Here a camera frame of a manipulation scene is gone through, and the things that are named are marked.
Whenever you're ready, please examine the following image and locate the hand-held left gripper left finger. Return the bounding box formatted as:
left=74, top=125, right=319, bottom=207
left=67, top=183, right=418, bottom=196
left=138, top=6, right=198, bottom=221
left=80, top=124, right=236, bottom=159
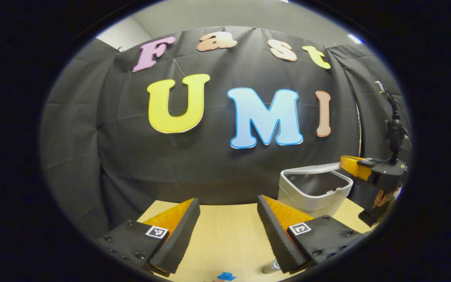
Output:
left=94, top=198, right=201, bottom=277

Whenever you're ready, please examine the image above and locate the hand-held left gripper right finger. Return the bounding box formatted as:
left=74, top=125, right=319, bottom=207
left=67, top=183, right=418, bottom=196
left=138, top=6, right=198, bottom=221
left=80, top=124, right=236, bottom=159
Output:
left=257, top=195, right=367, bottom=275

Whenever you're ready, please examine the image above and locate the silver pop can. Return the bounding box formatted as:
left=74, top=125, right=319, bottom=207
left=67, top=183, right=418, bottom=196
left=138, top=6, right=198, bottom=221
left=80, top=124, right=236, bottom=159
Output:
left=262, top=259, right=281, bottom=275

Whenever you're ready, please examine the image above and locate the white desktop garbage bin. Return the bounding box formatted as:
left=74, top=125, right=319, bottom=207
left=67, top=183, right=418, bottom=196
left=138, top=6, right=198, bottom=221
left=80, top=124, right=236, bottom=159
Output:
left=278, top=162, right=354, bottom=218

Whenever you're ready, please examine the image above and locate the wooden desktop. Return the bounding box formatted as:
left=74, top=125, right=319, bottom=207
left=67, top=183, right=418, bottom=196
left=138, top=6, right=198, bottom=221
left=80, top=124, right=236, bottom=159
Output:
left=136, top=198, right=373, bottom=282

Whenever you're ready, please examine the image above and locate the black backdrop cloth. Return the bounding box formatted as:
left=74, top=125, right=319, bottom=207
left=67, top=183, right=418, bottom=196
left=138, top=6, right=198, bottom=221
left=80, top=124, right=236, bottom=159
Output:
left=40, top=25, right=412, bottom=239

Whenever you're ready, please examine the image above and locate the black camera stand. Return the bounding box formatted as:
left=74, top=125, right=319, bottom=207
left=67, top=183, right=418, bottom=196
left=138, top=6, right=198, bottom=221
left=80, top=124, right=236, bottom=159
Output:
left=374, top=80, right=411, bottom=165

